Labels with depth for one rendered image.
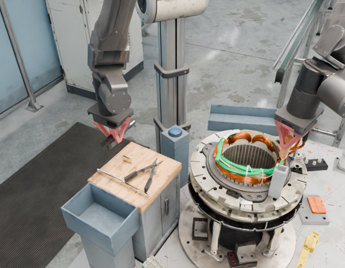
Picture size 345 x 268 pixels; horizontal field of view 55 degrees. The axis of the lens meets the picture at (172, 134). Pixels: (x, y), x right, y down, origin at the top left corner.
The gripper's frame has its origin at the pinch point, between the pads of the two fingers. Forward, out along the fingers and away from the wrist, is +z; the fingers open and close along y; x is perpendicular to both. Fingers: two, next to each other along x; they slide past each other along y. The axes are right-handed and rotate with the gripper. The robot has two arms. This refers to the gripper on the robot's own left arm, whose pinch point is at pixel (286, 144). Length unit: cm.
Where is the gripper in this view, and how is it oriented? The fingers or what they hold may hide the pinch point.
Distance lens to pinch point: 77.8
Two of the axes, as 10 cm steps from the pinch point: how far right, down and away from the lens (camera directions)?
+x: -7.2, -4.9, 4.9
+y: 6.9, -4.1, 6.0
